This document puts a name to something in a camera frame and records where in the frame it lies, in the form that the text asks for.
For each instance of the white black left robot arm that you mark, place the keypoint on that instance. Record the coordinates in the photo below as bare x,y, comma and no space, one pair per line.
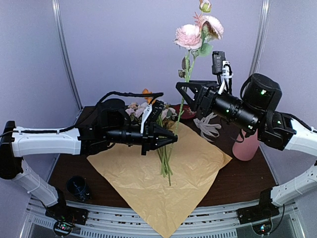
111,126

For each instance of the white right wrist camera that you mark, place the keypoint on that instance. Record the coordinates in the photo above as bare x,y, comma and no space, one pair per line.
222,69

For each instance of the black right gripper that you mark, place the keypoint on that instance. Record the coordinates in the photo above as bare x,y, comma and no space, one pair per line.
205,95

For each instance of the orange yellow wrapping paper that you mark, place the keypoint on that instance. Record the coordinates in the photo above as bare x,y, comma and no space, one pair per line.
163,203

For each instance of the grey printed ribbon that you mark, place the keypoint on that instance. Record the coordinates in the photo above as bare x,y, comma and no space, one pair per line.
208,131

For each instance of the orange flower bouquet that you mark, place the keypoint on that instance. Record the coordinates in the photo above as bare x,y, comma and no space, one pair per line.
166,119

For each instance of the dark blue cup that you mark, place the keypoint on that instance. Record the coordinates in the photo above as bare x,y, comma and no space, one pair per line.
79,189

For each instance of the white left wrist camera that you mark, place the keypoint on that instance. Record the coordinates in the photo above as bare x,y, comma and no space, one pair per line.
151,114

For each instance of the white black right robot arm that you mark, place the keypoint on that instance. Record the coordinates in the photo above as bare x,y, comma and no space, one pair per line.
253,112

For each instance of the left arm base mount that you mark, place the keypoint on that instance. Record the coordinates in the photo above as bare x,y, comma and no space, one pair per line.
66,217

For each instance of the left aluminium frame post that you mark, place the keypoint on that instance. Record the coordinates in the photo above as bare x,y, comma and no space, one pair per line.
65,54

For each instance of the pink flower stem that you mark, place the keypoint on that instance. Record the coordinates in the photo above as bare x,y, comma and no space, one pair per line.
195,38

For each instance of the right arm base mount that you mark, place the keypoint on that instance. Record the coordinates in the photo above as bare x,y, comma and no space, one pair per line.
260,218

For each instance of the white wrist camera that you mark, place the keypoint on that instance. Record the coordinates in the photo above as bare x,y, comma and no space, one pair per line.
222,69
151,114

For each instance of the pink cylindrical vase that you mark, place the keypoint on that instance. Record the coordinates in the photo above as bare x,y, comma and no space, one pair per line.
245,150

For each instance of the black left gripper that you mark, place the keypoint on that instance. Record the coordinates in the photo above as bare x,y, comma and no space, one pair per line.
150,138

